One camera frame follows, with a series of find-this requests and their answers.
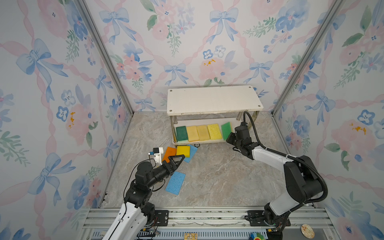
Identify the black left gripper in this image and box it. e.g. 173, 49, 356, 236
146, 155, 183, 190

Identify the light green sponge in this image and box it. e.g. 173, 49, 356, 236
221, 122, 232, 141

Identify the bright yellow porous sponge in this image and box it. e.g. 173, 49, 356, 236
207, 124, 223, 141

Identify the small yellow sponge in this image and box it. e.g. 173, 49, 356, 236
177, 146, 191, 158

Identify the blue sponge back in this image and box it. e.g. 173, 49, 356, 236
184, 145, 198, 163

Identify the blue sponge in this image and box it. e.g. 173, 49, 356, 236
166, 172, 186, 195
184, 145, 198, 163

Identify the dark green scouring sponge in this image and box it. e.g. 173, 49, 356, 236
176, 126, 189, 142

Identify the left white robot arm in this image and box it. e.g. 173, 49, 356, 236
103, 155, 185, 240

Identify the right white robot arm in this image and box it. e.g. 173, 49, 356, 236
226, 125, 328, 231

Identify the white two-tier metal shelf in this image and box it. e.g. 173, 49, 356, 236
167, 86, 264, 145

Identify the orange sponge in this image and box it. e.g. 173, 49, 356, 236
162, 147, 177, 163

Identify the blue sponge front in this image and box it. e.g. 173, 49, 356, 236
166, 172, 186, 195

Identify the round wooden disc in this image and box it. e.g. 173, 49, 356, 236
301, 224, 315, 240

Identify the black corrugated cable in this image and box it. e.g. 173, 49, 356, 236
242, 110, 329, 205

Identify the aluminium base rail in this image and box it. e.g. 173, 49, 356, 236
78, 206, 341, 240

